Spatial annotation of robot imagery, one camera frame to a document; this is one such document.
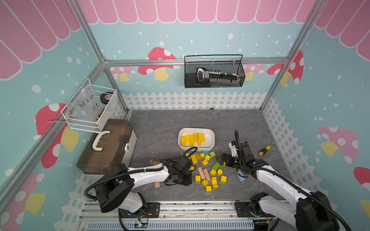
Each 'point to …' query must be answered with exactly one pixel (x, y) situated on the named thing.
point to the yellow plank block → (188, 138)
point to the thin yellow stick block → (199, 139)
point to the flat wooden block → (157, 185)
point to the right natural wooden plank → (206, 173)
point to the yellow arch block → (214, 182)
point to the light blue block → (242, 178)
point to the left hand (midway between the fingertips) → (189, 185)
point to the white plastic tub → (203, 138)
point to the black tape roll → (105, 97)
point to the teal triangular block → (205, 152)
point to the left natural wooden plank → (201, 173)
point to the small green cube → (212, 155)
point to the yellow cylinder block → (195, 137)
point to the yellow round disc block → (219, 172)
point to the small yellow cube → (224, 164)
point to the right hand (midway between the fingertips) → (222, 158)
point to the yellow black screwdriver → (268, 147)
